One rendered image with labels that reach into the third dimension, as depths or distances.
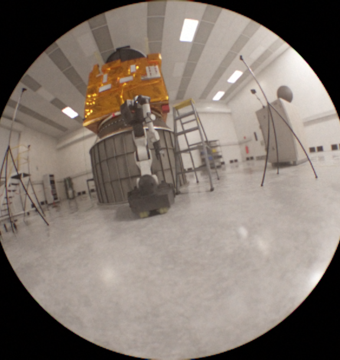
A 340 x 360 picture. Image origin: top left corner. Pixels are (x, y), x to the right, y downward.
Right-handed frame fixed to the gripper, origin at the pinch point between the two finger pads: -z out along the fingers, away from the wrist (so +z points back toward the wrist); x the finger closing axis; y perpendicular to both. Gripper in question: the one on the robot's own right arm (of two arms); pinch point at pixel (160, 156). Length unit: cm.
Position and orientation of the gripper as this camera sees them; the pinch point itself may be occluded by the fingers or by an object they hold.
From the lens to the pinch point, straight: 148.1
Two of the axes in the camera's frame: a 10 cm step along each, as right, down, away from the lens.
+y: -7.3, -0.3, 6.8
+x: 6.1, -4.7, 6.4
